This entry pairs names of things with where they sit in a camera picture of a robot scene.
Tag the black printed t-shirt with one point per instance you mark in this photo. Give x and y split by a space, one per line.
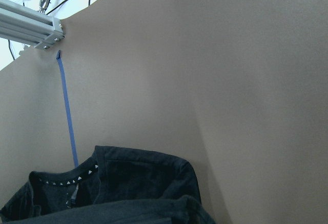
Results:
114 185

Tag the brown table mat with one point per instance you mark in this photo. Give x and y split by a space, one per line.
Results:
236 87

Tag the blue tape line lengthwise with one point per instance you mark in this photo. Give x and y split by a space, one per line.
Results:
67 108

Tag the aluminium frame post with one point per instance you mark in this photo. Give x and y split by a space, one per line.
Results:
27 26

